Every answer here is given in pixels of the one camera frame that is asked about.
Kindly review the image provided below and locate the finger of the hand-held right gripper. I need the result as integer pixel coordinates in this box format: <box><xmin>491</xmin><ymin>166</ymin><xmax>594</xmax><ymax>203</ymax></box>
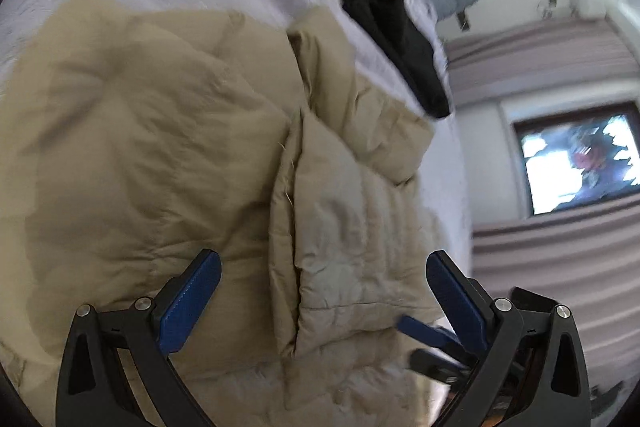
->
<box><xmin>409</xmin><ymin>349</ymin><xmax>477</xmax><ymax>381</ymax></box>
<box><xmin>397</xmin><ymin>315</ymin><xmax>463</xmax><ymax>351</ymax></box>

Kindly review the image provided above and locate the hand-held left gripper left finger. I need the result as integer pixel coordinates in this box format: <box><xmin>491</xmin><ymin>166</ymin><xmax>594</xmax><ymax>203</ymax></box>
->
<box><xmin>56</xmin><ymin>249</ymin><xmax>222</xmax><ymax>427</ymax></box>

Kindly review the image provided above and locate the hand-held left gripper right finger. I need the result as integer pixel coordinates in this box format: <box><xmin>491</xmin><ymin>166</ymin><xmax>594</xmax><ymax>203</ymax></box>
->
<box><xmin>425</xmin><ymin>250</ymin><xmax>593</xmax><ymax>427</ymax></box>

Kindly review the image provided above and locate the beige puffer jacket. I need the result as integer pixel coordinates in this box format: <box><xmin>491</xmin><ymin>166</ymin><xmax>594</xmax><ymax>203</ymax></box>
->
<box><xmin>0</xmin><ymin>0</ymin><xmax>448</xmax><ymax>427</ymax></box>

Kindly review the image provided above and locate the striped purple curtain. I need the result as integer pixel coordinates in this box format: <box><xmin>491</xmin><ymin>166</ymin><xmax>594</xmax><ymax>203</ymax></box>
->
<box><xmin>471</xmin><ymin>201</ymin><xmax>640</xmax><ymax>390</ymax></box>
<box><xmin>445</xmin><ymin>18</ymin><xmax>640</xmax><ymax>104</ymax></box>

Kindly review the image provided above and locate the black framed screen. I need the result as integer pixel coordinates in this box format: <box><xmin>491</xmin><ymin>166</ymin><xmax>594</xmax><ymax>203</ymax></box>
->
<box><xmin>512</xmin><ymin>106</ymin><xmax>640</xmax><ymax>219</ymax></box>

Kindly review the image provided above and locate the black garment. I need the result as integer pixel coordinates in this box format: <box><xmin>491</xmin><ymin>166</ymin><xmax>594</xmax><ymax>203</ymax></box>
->
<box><xmin>334</xmin><ymin>0</ymin><xmax>452</xmax><ymax>118</ymax></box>

